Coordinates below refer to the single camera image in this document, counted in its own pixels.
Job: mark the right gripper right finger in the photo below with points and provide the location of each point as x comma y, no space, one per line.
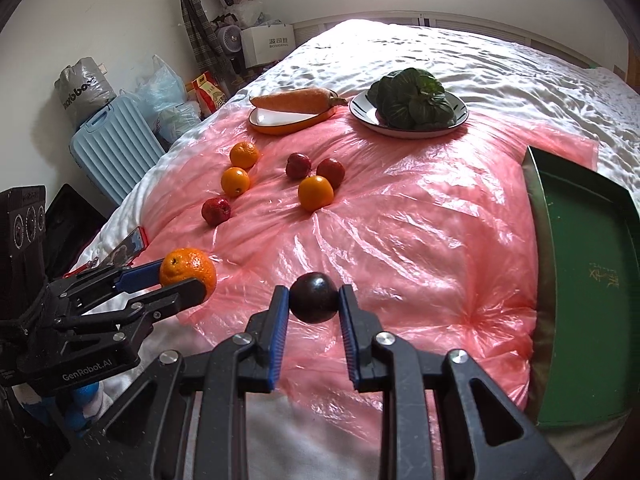
448,399

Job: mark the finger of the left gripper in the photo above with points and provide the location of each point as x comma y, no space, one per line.
110,281
153,306

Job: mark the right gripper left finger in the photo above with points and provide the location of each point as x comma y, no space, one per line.
183,410

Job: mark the large mandarin orange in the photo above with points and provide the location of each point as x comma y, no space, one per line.
188,263

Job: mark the small orange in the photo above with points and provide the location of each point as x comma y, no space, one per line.
234,182

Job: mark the dark plum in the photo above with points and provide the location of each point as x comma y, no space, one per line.
313,298

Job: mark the smooth orange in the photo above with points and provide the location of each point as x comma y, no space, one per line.
314,193

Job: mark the red phone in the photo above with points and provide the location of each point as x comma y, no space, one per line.
128,249

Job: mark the light blue suitcase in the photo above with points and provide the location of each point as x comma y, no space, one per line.
116,148

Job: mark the clear plastic bag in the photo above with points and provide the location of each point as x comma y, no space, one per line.
164,104

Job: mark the grey printed bag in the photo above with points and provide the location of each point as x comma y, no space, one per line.
83,90

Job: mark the orange oval plate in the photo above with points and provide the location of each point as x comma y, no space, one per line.
281,124

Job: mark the orange rice bag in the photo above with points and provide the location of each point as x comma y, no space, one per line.
207,92

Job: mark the pink plastic sheet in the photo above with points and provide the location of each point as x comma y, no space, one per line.
435,236

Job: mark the green tray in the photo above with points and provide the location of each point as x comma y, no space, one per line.
585,366

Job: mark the carrot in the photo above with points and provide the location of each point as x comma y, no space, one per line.
301,101

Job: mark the plaid scarf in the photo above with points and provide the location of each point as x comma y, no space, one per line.
207,49

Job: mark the white round plate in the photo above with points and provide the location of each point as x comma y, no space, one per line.
367,114

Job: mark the white cardboard box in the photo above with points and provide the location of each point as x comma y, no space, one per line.
265,44

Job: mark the purple fan lower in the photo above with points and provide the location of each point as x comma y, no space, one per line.
230,39

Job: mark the green leafy vegetable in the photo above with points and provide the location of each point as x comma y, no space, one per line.
411,99

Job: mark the white bed duvet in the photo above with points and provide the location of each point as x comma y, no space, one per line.
493,77

